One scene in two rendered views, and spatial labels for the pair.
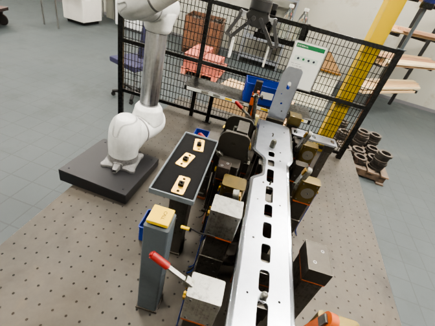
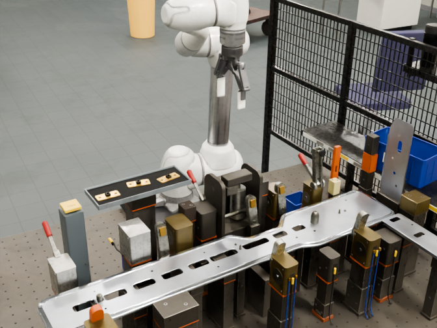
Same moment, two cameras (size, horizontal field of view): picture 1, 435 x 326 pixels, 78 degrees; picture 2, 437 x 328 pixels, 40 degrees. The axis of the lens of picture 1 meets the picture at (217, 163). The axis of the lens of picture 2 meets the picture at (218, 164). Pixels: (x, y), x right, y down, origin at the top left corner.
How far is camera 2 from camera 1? 173 cm
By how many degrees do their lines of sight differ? 47
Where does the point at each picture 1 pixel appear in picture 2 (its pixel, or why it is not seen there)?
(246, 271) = (112, 283)
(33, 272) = (39, 252)
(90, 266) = not seen: hidden behind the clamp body
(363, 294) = not seen: outside the picture
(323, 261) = (173, 308)
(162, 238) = (64, 222)
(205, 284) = (64, 261)
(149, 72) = (211, 106)
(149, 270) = not seen: hidden behind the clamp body
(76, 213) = (101, 229)
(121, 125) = (167, 157)
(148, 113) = (208, 151)
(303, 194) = (274, 276)
